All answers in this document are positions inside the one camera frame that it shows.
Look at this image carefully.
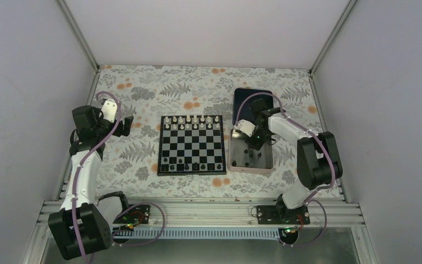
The black white chessboard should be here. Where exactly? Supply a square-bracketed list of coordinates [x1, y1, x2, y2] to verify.
[157, 123, 227, 177]

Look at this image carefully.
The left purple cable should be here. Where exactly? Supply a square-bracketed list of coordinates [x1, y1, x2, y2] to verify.
[70, 91, 123, 264]

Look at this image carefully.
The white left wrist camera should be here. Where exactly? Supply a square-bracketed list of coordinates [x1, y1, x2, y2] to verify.
[101, 100, 118, 123]

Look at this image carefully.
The aluminium rail frame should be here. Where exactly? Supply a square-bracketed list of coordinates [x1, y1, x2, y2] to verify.
[36, 196, 365, 228]

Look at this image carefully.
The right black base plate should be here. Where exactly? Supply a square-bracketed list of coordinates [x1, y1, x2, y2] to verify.
[256, 205, 310, 225]

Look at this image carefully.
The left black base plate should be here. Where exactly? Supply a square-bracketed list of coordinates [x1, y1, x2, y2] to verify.
[113, 205, 151, 229]

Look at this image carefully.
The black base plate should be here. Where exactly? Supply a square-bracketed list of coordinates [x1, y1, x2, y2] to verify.
[256, 205, 310, 225]
[113, 205, 151, 229]

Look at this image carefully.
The white chess piece row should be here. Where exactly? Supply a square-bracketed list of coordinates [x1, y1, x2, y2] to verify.
[160, 115, 223, 131]

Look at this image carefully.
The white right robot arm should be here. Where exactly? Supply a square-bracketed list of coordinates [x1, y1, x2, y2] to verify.
[238, 99, 343, 224]

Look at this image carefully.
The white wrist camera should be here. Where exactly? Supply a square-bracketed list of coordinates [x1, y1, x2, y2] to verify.
[101, 100, 118, 123]
[234, 119, 256, 137]

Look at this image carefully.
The black chess piece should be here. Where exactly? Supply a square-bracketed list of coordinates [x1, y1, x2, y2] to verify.
[192, 162, 199, 171]

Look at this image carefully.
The floral patterned table mat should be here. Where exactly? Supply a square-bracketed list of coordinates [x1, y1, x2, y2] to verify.
[95, 64, 321, 199]

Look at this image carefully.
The dark blue tin lid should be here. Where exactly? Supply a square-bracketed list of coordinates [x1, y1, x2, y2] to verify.
[232, 88, 274, 125]

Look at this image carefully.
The metal tin tray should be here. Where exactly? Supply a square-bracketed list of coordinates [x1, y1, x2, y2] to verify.
[227, 129, 274, 175]

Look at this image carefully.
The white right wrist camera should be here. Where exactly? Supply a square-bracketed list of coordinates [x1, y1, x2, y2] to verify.
[234, 119, 256, 137]

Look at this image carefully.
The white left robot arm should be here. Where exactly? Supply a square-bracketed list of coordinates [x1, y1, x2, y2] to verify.
[48, 101, 133, 260]

